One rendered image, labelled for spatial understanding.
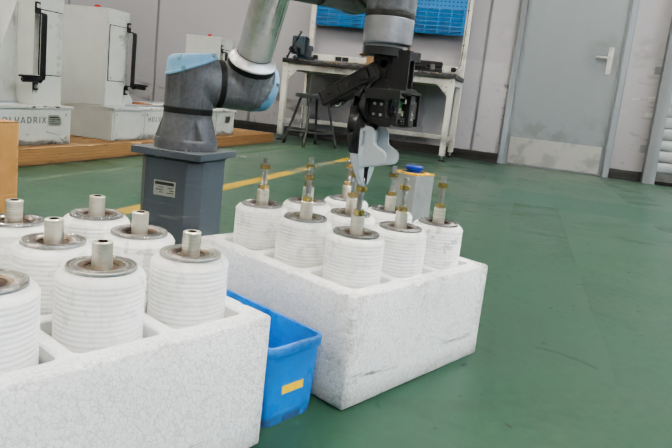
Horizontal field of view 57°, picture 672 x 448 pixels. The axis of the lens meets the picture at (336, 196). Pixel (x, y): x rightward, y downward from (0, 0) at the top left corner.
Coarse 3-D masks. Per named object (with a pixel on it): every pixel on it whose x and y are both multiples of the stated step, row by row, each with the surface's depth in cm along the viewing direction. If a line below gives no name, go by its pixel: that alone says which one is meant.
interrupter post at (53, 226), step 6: (48, 222) 74; (54, 222) 74; (60, 222) 75; (48, 228) 74; (54, 228) 75; (60, 228) 75; (48, 234) 75; (54, 234) 75; (60, 234) 75; (48, 240) 75; (54, 240) 75; (60, 240) 75
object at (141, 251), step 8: (112, 240) 81; (120, 240) 81; (128, 240) 81; (136, 240) 81; (144, 240) 81; (152, 240) 82; (160, 240) 83; (168, 240) 84; (120, 248) 80; (128, 248) 80; (136, 248) 80; (144, 248) 81; (152, 248) 81; (160, 248) 82; (128, 256) 80; (136, 256) 81; (144, 256) 81; (144, 264) 81
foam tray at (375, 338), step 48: (240, 288) 108; (288, 288) 100; (336, 288) 93; (384, 288) 96; (432, 288) 105; (480, 288) 118; (336, 336) 93; (384, 336) 97; (432, 336) 108; (336, 384) 93; (384, 384) 100
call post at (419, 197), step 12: (396, 180) 140; (420, 180) 138; (432, 180) 141; (396, 192) 140; (408, 192) 138; (420, 192) 139; (396, 204) 141; (408, 204) 138; (420, 204) 139; (420, 216) 140
